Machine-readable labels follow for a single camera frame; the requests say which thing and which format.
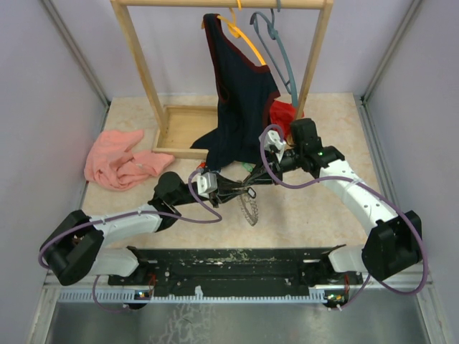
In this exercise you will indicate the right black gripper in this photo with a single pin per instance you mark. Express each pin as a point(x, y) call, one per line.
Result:
point(275, 165)

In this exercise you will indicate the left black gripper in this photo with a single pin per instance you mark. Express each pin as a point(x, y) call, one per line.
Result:
point(224, 191)

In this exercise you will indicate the black key tag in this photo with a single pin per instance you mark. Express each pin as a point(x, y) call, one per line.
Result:
point(251, 192)

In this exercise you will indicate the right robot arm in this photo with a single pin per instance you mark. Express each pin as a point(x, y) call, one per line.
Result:
point(393, 237)

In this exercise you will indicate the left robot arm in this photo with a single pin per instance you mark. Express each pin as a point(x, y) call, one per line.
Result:
point(80, 245)

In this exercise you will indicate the green key tag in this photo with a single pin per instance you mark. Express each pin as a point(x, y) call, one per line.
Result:
point(247, 167)

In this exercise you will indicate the red cloth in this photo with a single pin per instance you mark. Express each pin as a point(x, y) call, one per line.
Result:
point(282, 114)

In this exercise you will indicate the wooden clothes rack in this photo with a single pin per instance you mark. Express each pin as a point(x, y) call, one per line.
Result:
point(180, 125)

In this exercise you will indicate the dark navy vest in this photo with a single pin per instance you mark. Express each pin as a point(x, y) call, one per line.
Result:
point(246, 93)

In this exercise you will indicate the pink cloth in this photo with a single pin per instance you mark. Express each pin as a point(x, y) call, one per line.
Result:
point(113, 165)

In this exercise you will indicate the yellow hanger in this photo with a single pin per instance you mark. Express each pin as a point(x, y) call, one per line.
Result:
point(237, 33)

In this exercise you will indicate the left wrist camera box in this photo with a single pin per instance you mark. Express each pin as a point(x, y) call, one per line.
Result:
point(206, 184)

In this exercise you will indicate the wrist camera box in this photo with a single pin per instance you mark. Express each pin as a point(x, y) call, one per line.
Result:
point(273, 142)
point(206, 184)

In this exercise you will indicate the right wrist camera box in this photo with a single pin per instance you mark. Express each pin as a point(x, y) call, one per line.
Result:
point(273, 142)

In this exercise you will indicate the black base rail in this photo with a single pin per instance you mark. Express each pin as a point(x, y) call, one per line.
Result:
point(277, 272)

